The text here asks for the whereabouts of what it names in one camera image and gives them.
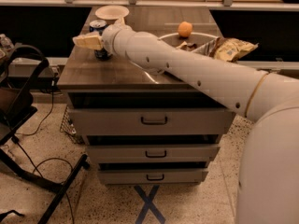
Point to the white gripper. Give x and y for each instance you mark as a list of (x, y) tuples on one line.
[(107, 38)]

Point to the blue pepsi can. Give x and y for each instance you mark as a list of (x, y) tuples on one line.
[(99, 26)]

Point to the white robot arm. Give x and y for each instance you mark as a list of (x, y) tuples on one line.
[(268, 190)]

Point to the white paper bowl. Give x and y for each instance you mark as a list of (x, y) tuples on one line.
[(109, 13)]

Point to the orange fruit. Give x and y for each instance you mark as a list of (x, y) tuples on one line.
[(185, 29)]

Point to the top grey drawer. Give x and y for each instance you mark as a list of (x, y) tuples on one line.
[(173, 121)]

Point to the grey drawer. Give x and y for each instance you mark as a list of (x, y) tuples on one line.
[(160, 176), (173, 121), (152, 153)]

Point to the black metal stand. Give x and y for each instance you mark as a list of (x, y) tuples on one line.
[(16, 109)]

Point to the grey drawer cabinet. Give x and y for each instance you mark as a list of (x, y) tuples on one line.
[(88, 83)]

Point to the crumpled chip bag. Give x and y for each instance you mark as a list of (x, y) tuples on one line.
[(225, 49)]

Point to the middle grey drawer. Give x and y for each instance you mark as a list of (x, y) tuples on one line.
[(152, 153)]

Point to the bottom grey drawer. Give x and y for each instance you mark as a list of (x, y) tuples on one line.
[(160, 176)]

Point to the wire mesh basket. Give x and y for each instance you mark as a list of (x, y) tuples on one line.
[(67, 127)]

